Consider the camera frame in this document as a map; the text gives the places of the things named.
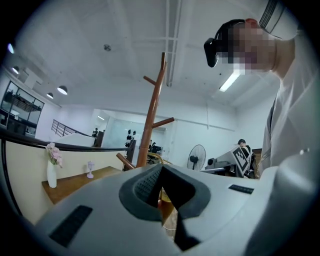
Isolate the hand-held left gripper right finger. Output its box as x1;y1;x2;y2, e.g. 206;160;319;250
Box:
161;163;211;252

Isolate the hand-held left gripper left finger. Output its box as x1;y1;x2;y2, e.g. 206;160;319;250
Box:
118;163;164;222

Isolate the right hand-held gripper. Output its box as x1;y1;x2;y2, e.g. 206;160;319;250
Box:
204;145;253;178

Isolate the brown wooden coat rack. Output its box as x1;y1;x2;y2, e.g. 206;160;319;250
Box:
116;51;175;173

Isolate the standing fan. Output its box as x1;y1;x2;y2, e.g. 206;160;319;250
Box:
187;144;207;172

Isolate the wooden side table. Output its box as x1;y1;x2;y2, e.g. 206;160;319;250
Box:
41;165;124;205

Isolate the person's white shirt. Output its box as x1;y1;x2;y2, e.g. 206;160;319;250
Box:
259;29;320;176

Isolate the long fluorescent ceiling light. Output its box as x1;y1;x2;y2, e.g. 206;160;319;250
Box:
219;70;241;92

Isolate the curved black handrail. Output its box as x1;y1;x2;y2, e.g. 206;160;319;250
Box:
0;129;133;152

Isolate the white vase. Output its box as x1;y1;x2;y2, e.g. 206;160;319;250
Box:
46;159;58;189

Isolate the pink flower bunch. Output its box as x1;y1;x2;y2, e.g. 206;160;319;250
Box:
45;142;64;169

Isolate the black stair railing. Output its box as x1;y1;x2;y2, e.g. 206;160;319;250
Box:
51;119;93;138

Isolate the person's head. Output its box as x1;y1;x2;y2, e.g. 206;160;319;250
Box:
217;17;297;81

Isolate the slatted ceiling air vent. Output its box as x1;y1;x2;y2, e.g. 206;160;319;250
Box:
258;0;287;40

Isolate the black framed glass partition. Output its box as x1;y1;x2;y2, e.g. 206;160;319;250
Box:
0;80;45;137

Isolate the dark newel post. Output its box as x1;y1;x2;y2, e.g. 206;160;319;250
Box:
126;139;138;163

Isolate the black head-mounted camera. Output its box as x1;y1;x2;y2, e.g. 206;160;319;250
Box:
203;19;245;69

